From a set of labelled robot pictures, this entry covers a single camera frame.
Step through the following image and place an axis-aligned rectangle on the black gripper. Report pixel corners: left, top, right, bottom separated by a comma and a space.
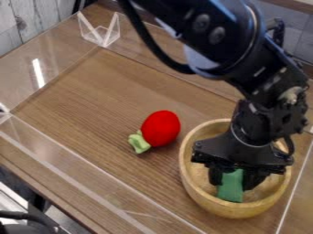
191, 132, 292, 191

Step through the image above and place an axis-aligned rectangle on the green rectangular block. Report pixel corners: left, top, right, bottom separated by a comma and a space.
216, 169, 243, 203

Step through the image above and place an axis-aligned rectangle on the brown wooden bowl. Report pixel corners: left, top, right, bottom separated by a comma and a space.
177, 119, 291, 219

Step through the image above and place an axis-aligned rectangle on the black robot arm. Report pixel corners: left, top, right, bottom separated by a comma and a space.
117, 0, 307, 190

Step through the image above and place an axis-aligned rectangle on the red plush strawberry toy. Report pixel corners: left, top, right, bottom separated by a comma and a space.
128, 110, 180, 154

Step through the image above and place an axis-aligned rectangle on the clear acrylic enclosure wall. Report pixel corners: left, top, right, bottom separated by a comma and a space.
0, 18, 313, 234

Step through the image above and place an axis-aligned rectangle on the black metal bracket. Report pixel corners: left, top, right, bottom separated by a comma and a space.
25, 202, 70, 234

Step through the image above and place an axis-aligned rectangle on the black cable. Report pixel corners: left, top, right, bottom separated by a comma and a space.
0, 210, 34, 228

